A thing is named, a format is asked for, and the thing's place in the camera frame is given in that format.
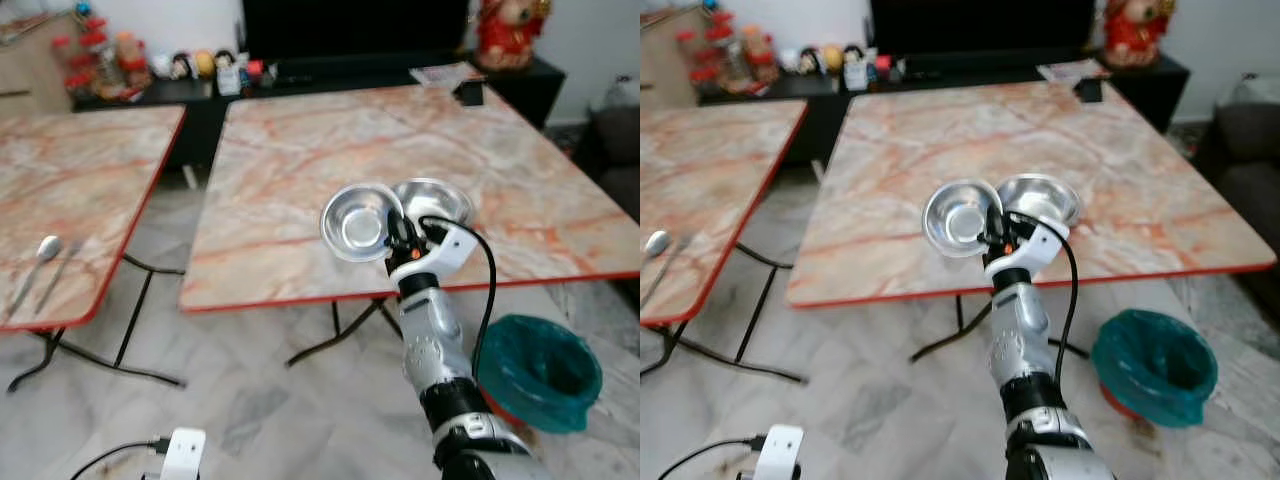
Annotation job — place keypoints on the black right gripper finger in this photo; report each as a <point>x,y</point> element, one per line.
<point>991,215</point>
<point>1009,216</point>
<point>411,219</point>
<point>393,218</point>

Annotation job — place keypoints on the stainless steel bowl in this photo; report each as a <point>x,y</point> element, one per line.
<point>355,225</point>
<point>958,220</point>
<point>1045,195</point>
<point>440,198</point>

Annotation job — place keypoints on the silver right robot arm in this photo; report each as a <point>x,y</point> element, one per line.
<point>440,350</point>
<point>1025,345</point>

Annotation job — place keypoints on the large marble folding table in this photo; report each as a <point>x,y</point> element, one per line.
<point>900,140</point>
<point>300,150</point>

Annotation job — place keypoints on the small black box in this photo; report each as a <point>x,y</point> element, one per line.
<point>470,94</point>
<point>1090,90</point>

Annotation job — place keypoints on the printed magazine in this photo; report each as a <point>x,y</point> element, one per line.
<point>1067,71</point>
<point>440,75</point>

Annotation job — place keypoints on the black TV console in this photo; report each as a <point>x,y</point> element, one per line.
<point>1150,85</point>
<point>520,90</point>

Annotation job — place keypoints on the bin with green bag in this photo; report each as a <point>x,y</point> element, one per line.
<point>540,370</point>
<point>1155,365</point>

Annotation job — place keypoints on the small red item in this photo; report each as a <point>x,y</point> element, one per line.
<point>253,69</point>
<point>883,65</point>

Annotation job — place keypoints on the black television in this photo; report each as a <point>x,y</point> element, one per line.
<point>980,25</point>
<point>350,28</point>

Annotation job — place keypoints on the small white box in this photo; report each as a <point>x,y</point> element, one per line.
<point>228,82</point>
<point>856,76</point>

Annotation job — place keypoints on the red and gold statue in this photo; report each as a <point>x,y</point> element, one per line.
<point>1138,32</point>
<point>510,35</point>

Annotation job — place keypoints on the black round figurine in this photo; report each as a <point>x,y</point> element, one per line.
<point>811,60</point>
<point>227,60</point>
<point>181,65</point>
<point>856,55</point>

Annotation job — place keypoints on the dark sofa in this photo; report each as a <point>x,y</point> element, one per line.
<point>1245,170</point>

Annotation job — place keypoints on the metal spoon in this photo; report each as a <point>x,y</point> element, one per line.
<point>655,243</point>
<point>46,248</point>

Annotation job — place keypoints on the pale grey bag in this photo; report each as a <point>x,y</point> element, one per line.
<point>1255,88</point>
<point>622,92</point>

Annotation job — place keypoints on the small marble folding table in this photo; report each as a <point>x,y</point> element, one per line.
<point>710,160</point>
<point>70,170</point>

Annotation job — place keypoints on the orange-lidded plastic jar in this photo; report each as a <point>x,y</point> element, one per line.
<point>755,45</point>
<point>130,50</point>

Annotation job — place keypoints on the wooden cabinet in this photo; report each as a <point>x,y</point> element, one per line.
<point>30,65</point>
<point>668,60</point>

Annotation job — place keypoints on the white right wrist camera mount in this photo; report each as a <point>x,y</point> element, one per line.
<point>1040,245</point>
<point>450,250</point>

